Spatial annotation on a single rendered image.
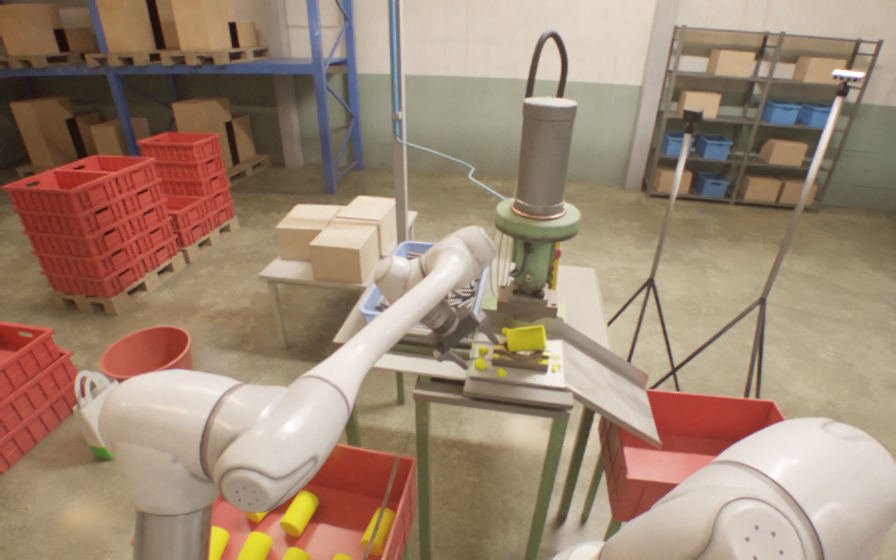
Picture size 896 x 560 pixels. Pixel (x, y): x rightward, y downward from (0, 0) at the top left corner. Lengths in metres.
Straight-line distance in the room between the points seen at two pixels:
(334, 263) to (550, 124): 1.84
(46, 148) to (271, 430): 8.07
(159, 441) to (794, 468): 0.69
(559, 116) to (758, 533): 0.85
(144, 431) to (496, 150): 6.09
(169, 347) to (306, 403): 2.62
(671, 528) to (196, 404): 0.54
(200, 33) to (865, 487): 6.33
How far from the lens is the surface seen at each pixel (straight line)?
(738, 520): 0.43
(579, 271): 2.06
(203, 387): 0.68
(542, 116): 1.06
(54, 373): 3.17
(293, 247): 2.99
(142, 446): 0.70
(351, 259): 2.62
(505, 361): 1.37
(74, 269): 4.14
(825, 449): 0.57
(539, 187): 1.10
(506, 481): 2.37
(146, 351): 3.26
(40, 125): 8.49
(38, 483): 3.00
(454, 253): 0.96
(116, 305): 4.07
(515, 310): 1.26
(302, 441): 0.61
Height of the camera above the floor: 1.89
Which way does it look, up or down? 30 degrees down
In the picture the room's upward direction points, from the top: 1 degrees clockwise
